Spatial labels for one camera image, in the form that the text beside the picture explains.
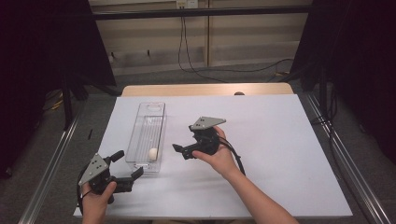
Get person's right hand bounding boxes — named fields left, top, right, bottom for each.
left=191, top=125, right=241, bottom=180

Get black power cable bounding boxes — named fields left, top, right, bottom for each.
left=181, top=17, right=295, bottom=74
left=177, top=17, right=230, bottom=84

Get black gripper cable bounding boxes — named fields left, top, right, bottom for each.
left=76, top=164, right=93, bottom=217
left=219, top=136, right=247, bottom=176

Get black stand leg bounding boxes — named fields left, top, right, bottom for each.
left=61, top=73, right=75, bottom=131
left=318, top=62, right=332, bottom=120

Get black metal crossbar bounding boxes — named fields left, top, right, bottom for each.
left=92, top=5, right=313, bottom=21

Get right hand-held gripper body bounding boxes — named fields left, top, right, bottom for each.
left=181, top=116, right=227, bottom=161

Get white wall socket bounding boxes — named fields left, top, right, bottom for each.
left=176, top=0, right=199, bottom=9

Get black curtain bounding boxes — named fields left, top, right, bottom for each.
left=290, top=0, right=396, bottom=164
left=0, top=0, right=117, bottom=176

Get wooden table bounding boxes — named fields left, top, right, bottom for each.
left=120, top=82, right=295, bottom=97

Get yellow cable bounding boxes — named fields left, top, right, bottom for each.
left=45, top=97, right=64, bottom=111

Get aluminium floor rail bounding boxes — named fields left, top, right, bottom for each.
left=18, top=102, right=86, bottom=224
left=303, top=92, right=396, bottom=224

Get person's left hand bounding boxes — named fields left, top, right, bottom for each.
left=81, top=181, right=118, bottom=218

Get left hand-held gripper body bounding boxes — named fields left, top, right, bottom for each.
left=78, top=152, right=134, bottom=204

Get clear plastic container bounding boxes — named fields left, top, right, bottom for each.
left=125, top=101, right=168, bottom=175

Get white table mat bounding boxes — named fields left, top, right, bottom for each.
left=73, top=94, right=353, bottom=218

